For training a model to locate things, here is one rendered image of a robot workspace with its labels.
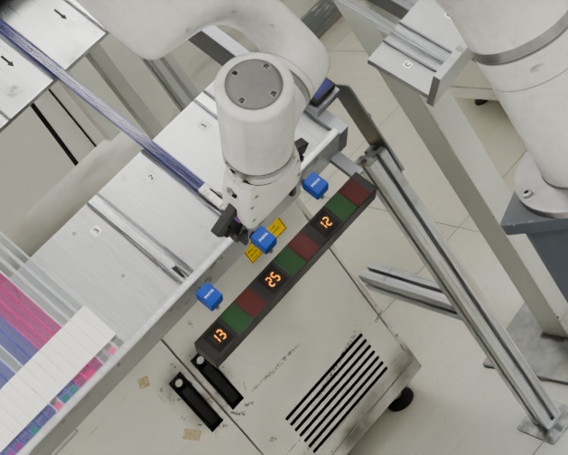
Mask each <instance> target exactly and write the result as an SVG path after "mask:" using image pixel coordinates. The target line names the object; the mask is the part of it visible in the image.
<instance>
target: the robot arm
mask: <svg viewBox="0 0 568 455"><path fill-rule="evenodd" d="M75 1H76V2H78V3H79V4H80V5H81V6H82V7H83V8H84V9H85V10H86V11H87V12H88V13H89V14H91V15H92V16H93V17H94V18H95V19H96V20H97V21H98V22H99V23H100V24H101V25H102V26H103V27H105V28H106V29H107V30H108V31H109V32H110V33H111V34H112V35H113V36H114V37H115V38H116V39H117V40H118V41H120V42H121V43H122V44H123V45H124V46H125V47H126V48H127V49H128V50H130V51H131V52H132V53H133V54H135V55H136V56H138V57H140V58H143V59H145V60H157V59H160V58H161V57H163V56H165V55H166V54H168V53H170V52H171V51H173V50H174V49H176V48H177V47H178V46H180V45H181V44H182V43H184V42H186V41H187V40H188V39H190V37H192V36H193V35H194V34H196V33H198V32H200V31H201V30H203V29H205V28H207V27H209V26H211V25H217V24H220V25H226V26H230V27H232V28H235V29H237V30H238V31H240V32H241V33H243V34H244V35H245V36H246V37H247V38H248V39H249V40H250V41H251V42H252V43H253V44H254V45H255V46H256V47H257V48H258V50H259V52H250V53H245V54H241V55H238V56H237V57H235V58H233V59H231V60H229V61H228V62H227V63H226V64H225V65H224V66H223V67H222V68H221V69H220V71H219V73H218V75H217V77H216V80H215V84H214V94H215V100H216V108H217V115H218V121H219V135H220V142H221V150H222V157H223V162H224V163H225V164H226V165H227V166H226V169H225V172H224V178H223V185H222V199H223V204H224V208H225V210H224V211H223V213H222V214H221V216H220V217H219V219H218V220H217V222H216V223H215V225H214V226H213V228H212V229H211V231H210V232H212V233H213V234H214V235H215V236H216V237H225V238H228V237H230V238H231V239H232V240H234V241H235V242H238V241H240V242H241V243H243V244H244V245H245V246H246V245H247V244H248V241H249V239H248V230H247V229H246V228H254V227H256V226H257V225H258V224H259V223H261V222H262V221H263V220H264V219H265V218H266V217H267V216H268V215H269V214H270V212H271V211H272V210H273V209H274V208H275V207H276V206H277V205H278V204H279V203H280V202H281V201H282V200H283V199H284V198H285V197H286V196H287V195H288V194H289V195H290V196H291V197H292V196H294V195H295V194H296V185H297V183H298V182H299V180H300V179H301V163H302V162H303V160H304V159H303V158H304V156H303V154H304V153H305V151H306V149H307V146H308V144H309V143H308V142H307V141H305V140H304V139H303V138H299V139H298V140H296V141H294V132H295V128H296V126H297V124H298V121H299V119H300V117H301V115H302V113H303V110H304V109H305V108H306V106H307V105H308V103H309V102H310V100H311V99H312V97H313V96H314V94H315V93H316V92H317V90H318V89H319V87H320V86H321V84H322V82H323V81H324V80H325V78H326V76H327V74H328V72H329V69H330V65H331V60H330V56H329V54H328V52H327V51H326V49H325V47H324V46H323V44H322V43H321V41H320V40H319V39H318V38H317V37H316V36H315V34H314V33H313V32H312V31H311V30H310V29H309V28H308V27H307V26H306V25H305V24H304V23H303V22H302V21H301V20H300V19H299V18H298V17H297V16H296V15H295V14H294V13H293V12H292V11H291V10H290V9H289V8H288V7H286V6H285V5H284V4H283V3H282V2H281V1H279V0H75ZM435 2H436V3H437V4H438V5H439V6H440V7H441V8H442V9H443V10H444V11H445V13H447V15H449V17H450V18H451V20H452V22H453V23H454V25H455V27H456V28H457V30H458V32H459V33H460V35H461V37H462V39H463V40H464V42H465V43H466V45H467V47H468V48H469V50H470V52H471V54H472V56H473V58H474V60H475V61H476V62H477V64H478V66H479V67H480V70H481V72H482V73H483V75H484V77H485V78H486V80H487V82H488V83H489V85H490V86H491V88H492V90H493V92H494V93H495V95H496V97H497V99H498V101H499V103H500V104H501V106H502V107H503V109H504V110H505V112H506V114H507V116H508V118H509V120H510V121H511V123H512V125H513V126H514V127H515V129H516V131H517V133H518V135H519V137H520V139H521V140H522V142H523V144H524V145H525V147H526V149H527V151H526V152H525V154H524V155H523V157H522V158H521V160H520V162H519V164H518V166H517V169H516V172H515V176H514V188H515V193H516V195H517V196H518V198H519V200H520V201H521V203H522V205H523V206H524V207H525V208H527V209H528V210H529V211H531V212H533V213H535V214H536V215H538V216H542V217H546V218H568V0H435ZM235 216H237V217H238V218H239V220H240V224H239V223H238V222H237V221H236V220H234V217H235Z"/></svg>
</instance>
